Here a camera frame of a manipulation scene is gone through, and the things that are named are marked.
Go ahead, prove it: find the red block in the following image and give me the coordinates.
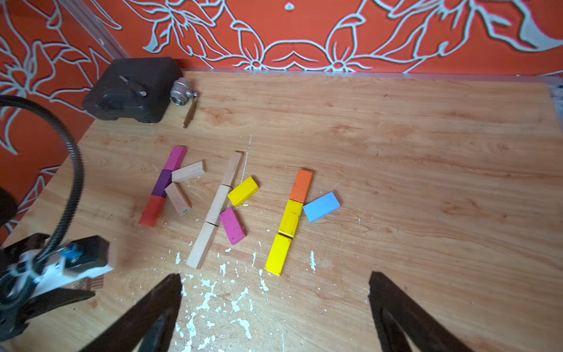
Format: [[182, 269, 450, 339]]
[[139, 195, 166, 227]]

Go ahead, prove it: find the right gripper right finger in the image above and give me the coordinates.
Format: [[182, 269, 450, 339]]
[[368, 271, 471, 351]]

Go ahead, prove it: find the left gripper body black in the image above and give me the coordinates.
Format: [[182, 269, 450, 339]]
[[1, 233, 95, 341]]

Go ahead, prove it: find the magenta block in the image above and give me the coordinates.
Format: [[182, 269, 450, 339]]
[[219, 208, 246, 245], [164, 146, 187, 171]]

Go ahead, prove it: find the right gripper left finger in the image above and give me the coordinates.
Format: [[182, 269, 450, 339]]
[[82, 274, 183, 351]]

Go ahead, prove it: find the yellow block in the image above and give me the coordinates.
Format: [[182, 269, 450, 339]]
[[227, 177, 260, 207], [279, 199, 303, 238], [265, 234, 292, 277]]

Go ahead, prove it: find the natural wood block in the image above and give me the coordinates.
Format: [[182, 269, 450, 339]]
[[221, 151, 243, 188], [172, 161, 206, 183], [205, 184, 232, 225], [186, 222, 218, 269], [165, 183, 191, 216]]

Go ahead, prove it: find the metal ball valve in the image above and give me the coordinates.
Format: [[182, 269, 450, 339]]
[[169, 77, 199, 128]]

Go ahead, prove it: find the printed wooden block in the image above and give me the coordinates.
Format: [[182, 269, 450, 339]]
[[65, 275, 104, 291]]

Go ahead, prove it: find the purple block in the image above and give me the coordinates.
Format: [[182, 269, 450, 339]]
[[151, 170, 172, 198]]

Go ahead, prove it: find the black plastic tool case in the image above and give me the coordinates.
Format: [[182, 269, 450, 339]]
[[82, 57, 182, 124]]

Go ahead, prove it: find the orange block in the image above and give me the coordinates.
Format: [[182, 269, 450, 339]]
[[290, 170, 314, 203]]

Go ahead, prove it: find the blue block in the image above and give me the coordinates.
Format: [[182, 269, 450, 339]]
[[303, 192, 341, 223]]

